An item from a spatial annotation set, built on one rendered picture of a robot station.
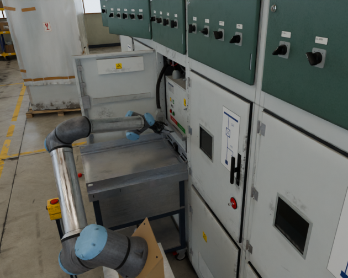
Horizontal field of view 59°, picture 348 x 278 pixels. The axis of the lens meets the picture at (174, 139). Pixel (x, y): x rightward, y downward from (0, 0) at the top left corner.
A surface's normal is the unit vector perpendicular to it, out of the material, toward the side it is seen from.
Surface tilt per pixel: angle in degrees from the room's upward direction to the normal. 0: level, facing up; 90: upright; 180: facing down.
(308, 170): 90
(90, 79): 90
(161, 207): 90
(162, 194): 90
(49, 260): 0
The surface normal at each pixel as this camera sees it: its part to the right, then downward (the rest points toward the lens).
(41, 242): -0.04, -0.90
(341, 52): -0.94, 0.18
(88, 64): 0.24, 0.42
